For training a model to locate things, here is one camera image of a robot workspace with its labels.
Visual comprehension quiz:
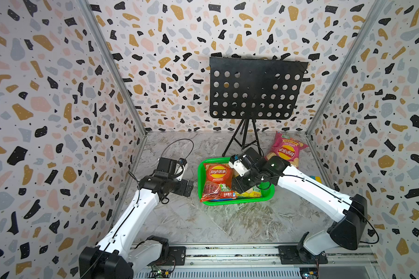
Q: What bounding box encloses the red chips bag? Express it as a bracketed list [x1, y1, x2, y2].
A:
[200, 163, 237, 202]

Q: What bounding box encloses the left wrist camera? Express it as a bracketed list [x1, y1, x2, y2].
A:
[173, 158, 187, 181]

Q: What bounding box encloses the green plastic basket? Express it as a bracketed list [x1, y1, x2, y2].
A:
[197, 157, 275, 206]

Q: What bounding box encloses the blue and yellow block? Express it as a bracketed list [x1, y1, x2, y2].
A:
[310, 176, 323, 184]

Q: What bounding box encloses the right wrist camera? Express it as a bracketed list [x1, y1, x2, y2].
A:
[228, 155, 250, 177]

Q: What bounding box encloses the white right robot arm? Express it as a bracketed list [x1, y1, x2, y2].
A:
[229, 148, 368, 263]

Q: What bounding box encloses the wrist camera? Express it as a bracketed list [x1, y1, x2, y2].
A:
[173, 158, 187, 181]
[228, 155, 250, 177]

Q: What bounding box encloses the yellow chips bag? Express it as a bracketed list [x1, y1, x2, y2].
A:
[235, 187, 262, 199]

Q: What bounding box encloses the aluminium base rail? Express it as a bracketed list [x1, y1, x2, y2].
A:
[83, 243, 381, 279]

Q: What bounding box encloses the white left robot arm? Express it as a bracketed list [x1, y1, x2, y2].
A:
[79, 158, 193, 279]

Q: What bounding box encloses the black perforated music stand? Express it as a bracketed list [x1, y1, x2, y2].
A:
[209, 57, 309, 149]

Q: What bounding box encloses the pink chips bag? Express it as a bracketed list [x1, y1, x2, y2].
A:
[265, 132, 308, 168]

